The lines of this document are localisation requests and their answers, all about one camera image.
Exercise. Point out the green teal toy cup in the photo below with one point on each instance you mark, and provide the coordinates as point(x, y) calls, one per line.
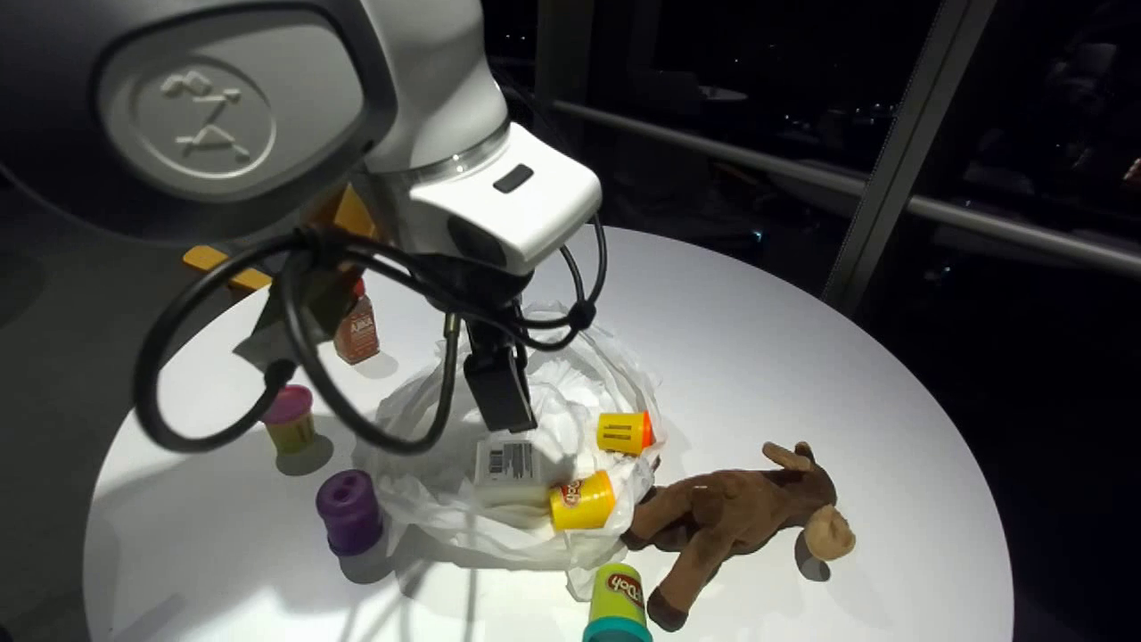
point(617, 599)

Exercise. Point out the white plastic bag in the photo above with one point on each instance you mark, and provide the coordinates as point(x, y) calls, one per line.
point(522, 531)

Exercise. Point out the brown plush moose toy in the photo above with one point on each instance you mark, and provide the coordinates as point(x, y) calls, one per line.
point(726, 511)

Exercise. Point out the wrist camera on wooden mount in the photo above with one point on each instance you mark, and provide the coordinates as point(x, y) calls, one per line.
point(351, 215)

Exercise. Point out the orange yellow toy cup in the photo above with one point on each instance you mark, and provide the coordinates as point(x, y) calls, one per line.
point(626, 434)

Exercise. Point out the grey horizontal window rail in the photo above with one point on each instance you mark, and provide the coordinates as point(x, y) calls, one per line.
point(859, 190)

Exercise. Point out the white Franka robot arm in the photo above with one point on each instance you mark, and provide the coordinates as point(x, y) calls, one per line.
point(238, 120)

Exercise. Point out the red lid spice jar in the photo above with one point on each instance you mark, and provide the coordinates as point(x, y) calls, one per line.
point(358, 334)

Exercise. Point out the purple toy cup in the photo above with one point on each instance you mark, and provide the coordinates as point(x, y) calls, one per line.
point(349, 511)

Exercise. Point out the grey window frame post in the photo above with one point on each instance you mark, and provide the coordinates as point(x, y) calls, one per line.
point(910, 142)

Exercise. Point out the wooden chair armrest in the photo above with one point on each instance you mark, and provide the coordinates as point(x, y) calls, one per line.
point(204, 258)

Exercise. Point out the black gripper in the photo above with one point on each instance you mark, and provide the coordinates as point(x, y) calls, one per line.
point(484, 303)

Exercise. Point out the pink lid toy cup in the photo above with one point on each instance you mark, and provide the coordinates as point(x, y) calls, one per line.
point(289, 428)

